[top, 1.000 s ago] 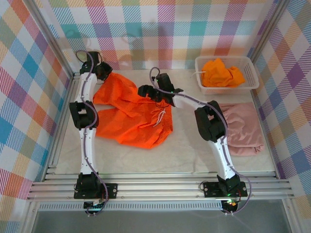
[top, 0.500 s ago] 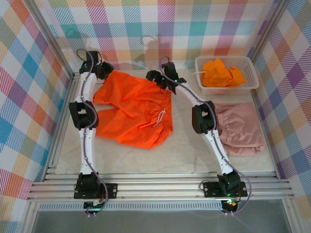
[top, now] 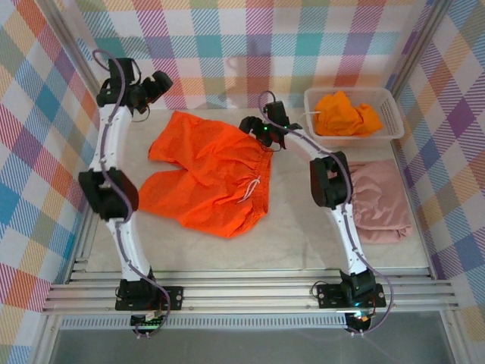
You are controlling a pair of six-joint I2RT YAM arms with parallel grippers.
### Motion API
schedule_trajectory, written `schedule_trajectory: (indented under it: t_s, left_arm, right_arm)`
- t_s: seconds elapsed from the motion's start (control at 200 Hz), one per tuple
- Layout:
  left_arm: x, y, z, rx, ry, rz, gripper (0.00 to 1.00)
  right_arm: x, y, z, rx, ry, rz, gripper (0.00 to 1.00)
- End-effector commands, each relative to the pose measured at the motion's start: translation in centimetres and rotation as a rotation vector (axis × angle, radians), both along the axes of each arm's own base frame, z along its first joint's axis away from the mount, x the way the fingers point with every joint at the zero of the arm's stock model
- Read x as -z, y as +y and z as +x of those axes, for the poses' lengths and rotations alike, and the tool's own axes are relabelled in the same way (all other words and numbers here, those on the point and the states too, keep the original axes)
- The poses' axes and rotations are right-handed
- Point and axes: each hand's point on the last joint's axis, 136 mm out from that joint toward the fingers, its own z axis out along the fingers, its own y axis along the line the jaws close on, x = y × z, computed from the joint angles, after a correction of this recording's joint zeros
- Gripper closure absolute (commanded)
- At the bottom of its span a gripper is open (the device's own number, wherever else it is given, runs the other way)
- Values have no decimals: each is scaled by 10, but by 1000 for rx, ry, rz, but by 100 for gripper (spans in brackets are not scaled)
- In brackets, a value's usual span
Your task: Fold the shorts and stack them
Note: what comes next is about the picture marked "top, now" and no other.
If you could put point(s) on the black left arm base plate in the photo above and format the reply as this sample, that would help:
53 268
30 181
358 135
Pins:
174 297

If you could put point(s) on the aluminium corner post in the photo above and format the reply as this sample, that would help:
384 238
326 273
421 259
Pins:
417 53
83 64

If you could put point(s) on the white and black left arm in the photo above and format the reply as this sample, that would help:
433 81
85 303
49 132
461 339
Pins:
113 136

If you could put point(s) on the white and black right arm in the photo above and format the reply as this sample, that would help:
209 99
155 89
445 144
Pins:
348 242

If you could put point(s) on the aluminium side rail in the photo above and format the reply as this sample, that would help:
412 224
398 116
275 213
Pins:
84 235
398 163

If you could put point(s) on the pink shorts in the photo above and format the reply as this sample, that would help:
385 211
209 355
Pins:
382 204

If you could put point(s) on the red-orange shorts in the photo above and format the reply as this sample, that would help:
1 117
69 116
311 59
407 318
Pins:
204 182

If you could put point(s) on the aluminium mounting rail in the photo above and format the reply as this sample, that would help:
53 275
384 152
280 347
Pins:
246 292

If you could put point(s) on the yellow-orange shorts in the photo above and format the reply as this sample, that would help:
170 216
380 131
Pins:
341 117

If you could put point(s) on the white plastic basket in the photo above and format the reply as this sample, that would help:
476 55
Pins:
392 110

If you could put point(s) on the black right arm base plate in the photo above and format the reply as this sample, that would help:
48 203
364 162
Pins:
329 297

